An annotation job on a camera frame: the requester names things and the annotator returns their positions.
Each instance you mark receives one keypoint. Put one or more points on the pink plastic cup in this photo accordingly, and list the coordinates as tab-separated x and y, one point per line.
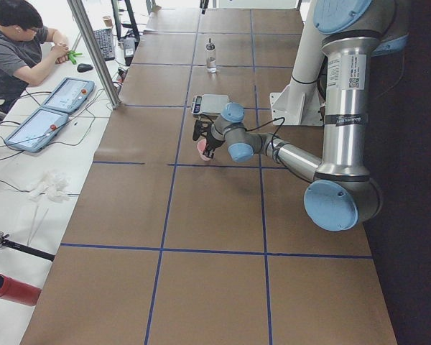
201	145

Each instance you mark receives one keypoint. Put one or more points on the aluminium frame post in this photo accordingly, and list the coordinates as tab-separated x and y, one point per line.
81	18

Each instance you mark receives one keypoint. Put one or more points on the red cylinder bottle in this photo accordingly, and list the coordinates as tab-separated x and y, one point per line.
18	292

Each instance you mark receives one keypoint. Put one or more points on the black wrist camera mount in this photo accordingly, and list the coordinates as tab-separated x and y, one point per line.
201	128

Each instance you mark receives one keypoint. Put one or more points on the crumpled white tissue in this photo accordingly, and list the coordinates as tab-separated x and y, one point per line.
52	185

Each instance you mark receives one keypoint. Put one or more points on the teach pendant tablet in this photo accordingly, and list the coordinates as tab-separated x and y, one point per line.
69	95
37	131

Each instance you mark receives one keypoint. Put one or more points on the seated person grey shirt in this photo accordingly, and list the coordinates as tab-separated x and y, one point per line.
28	50

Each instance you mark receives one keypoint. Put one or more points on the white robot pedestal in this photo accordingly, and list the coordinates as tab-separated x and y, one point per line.
299	102

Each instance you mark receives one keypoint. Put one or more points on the black keyboard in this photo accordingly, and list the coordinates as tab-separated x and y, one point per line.
104	39

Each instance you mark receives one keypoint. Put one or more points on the black computer mouse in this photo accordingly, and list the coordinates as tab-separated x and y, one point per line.
82	67

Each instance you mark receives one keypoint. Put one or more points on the upper teach pendant tablet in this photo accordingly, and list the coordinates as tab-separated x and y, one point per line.
69	95

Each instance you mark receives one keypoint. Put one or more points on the clear glass sauce bottle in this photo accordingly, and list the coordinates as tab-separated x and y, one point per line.
210	58

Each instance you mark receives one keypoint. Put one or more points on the silver digital kitchen scale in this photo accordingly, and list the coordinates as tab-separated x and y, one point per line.
208	104

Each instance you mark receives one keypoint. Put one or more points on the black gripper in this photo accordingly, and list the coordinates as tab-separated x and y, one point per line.
214	142

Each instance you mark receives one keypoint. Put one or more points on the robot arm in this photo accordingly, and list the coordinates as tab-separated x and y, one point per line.
330	85

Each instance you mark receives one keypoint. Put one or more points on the lower teach pendant tablet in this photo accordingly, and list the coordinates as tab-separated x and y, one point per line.
37	131

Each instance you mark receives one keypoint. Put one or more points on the green toy object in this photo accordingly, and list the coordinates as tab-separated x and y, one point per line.
73	55

